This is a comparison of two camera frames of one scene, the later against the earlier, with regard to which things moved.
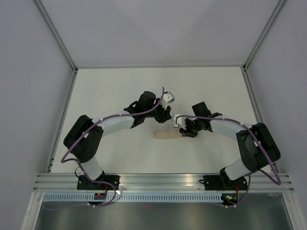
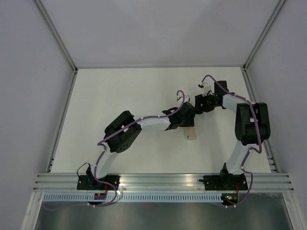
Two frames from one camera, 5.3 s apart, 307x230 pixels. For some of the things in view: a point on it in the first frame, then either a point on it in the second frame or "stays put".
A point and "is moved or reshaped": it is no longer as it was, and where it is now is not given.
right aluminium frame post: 277,7 stays put
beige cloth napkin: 167,134 is moved or reshaped
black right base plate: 223,183 stays put
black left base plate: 84,183 stays put
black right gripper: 186,132 to 200,99
